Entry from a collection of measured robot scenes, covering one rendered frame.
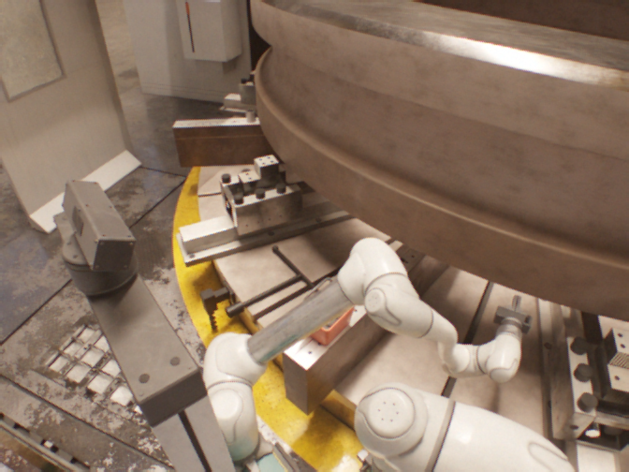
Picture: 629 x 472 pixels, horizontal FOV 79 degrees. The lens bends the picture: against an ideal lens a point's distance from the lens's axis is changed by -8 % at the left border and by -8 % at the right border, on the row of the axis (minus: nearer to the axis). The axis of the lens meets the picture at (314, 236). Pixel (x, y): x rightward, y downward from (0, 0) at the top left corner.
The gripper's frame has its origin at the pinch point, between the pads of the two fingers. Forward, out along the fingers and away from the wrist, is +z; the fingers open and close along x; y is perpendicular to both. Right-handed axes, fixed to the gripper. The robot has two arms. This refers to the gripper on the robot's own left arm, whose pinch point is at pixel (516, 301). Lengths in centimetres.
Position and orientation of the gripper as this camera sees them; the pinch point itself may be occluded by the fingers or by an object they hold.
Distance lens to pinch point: 177.8
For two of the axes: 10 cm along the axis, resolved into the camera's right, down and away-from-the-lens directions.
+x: -8.8, -3.0, 3.7
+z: 4.8, -5.5, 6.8
